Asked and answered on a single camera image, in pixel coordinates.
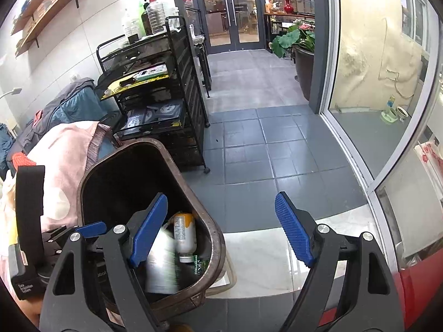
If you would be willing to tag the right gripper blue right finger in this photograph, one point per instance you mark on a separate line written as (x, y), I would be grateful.
(369, 300)

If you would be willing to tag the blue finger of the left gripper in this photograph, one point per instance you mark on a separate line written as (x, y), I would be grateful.
(92, 230)

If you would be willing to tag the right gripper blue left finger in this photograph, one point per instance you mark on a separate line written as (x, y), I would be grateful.
(73, 300)

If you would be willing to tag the white paper trash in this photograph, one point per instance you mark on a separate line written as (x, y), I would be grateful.
(161, 265)

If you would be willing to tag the orange white plastic bottle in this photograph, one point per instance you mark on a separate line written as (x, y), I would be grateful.
(184, 233)

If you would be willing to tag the red foam net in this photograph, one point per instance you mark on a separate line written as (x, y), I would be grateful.
(20, 159)

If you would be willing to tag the brown trash bin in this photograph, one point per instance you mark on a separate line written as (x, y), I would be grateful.
(125, 182)

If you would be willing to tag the pink polka dot bedspread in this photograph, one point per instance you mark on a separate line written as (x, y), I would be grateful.
(67, 151)

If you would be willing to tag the blue massage bed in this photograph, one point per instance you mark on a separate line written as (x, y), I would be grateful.
(78, 101)

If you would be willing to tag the white floor lamp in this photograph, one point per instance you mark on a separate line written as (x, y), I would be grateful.
(14, 91)

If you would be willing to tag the black metal utility cart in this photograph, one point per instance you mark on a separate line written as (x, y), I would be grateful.
(155, 85)

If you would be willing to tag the green pet bowl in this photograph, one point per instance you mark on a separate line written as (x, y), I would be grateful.
(389, 114)

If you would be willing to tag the clear plastic bottle red cap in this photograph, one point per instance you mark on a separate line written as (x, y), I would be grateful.
(156, 14)

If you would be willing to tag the dark brown bottle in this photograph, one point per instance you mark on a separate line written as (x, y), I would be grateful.
(145, 18)

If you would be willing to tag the glass double door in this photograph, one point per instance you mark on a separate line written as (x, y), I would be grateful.
(232, 25)

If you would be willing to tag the large potted green plant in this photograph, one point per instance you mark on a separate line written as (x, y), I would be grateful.
(299, 43)

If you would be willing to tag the red vase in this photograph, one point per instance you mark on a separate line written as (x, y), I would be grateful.
(288, 8)

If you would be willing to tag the wooden wall shelf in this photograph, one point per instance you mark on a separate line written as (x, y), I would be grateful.
(34, 16)

